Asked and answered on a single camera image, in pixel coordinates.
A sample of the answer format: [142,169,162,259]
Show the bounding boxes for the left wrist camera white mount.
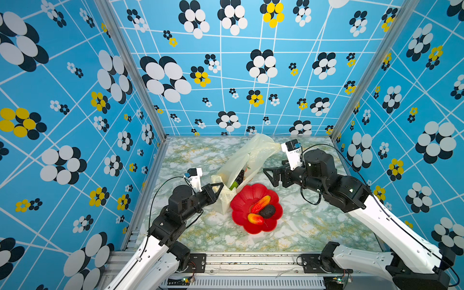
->
[185,167,203,192]

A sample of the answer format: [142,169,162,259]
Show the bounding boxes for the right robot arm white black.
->
[263,149,456,290]

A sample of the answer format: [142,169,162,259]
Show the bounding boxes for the orange small fruit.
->
[250,195,271,214]

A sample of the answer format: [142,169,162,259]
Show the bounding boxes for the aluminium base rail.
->
[157,252,396,290]

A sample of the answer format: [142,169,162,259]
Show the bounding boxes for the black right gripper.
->
[264,159,327,199]

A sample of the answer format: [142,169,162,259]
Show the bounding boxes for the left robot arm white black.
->
[106,182,224,290]

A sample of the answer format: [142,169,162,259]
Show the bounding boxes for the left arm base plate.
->
[179,253,207,274]

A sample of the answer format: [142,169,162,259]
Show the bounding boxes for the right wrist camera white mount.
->
[281,139,302,170]

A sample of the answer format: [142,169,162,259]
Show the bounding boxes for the red yellow mango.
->
[247,213,265,225]

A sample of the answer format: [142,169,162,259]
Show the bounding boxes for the green lime fruit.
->
[229,181,239,190]

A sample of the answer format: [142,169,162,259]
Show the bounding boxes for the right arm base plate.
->
[297,254,353,275]

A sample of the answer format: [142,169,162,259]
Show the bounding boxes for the purple grape bunch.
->
[235,170,245,186]

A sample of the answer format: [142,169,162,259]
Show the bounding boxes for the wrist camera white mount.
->
[281,139,302,170]
[185,167,203,192]

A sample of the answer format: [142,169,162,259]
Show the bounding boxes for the dark avocado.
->
[259,204,276,219]

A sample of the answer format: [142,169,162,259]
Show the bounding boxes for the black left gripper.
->
[181,181,224,224]

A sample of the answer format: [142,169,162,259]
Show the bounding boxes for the red flower-shaped plate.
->
[230,184,283,234]

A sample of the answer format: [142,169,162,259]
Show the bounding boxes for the yellowish printed plastic bag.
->
[211,134,281,214]

